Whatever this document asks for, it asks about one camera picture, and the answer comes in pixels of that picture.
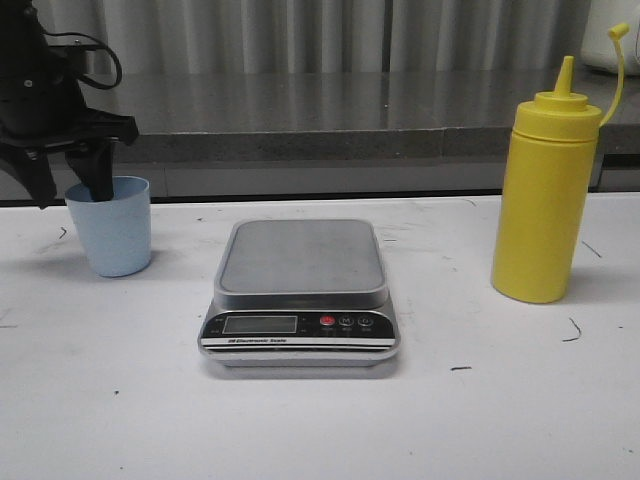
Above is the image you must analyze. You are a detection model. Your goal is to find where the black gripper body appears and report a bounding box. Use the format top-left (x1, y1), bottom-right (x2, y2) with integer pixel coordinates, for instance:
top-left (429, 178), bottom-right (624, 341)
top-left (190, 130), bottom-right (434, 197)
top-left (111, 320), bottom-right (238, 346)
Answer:
top-left (1, 1), bottom-right (139, 147)

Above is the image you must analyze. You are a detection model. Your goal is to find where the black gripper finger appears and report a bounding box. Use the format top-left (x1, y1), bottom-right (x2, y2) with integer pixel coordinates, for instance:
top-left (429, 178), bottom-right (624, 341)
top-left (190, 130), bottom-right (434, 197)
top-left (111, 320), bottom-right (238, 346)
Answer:
top-left (1, 147), bottom-right (56, 209)
top-left (65, 139), bottom-right (114, 202)

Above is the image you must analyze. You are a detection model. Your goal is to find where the light blue plastic cup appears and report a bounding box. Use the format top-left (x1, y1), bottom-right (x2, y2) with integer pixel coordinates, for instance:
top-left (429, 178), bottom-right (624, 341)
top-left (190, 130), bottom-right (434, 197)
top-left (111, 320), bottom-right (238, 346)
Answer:
top-left (65, 176), bottom-right (151, 277)

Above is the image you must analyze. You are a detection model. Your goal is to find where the yellow squeeze bottle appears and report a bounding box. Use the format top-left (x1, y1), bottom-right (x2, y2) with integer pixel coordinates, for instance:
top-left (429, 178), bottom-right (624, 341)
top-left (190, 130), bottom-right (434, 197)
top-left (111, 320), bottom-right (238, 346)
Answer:
top-left (491, 23), bottom-right (630, 304)

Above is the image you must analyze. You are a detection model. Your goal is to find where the silver digital kitchen scale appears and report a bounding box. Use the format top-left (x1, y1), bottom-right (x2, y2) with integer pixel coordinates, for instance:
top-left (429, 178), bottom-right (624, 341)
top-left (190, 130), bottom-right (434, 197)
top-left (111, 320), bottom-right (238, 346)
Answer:
top-left (198, 219), bottom-right (401, 367)

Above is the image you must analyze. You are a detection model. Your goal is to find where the white appliance in background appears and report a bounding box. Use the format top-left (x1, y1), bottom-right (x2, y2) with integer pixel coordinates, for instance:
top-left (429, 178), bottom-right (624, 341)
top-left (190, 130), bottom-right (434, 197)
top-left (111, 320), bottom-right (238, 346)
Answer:
top-left (581, 0), bottom-right (639, 77)

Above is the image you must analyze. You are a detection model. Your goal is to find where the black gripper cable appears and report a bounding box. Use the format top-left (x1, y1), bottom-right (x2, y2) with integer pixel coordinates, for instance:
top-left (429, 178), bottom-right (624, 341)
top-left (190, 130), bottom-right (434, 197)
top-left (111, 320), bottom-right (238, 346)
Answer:
top-left (44, 30), bottom-right (124, 91)

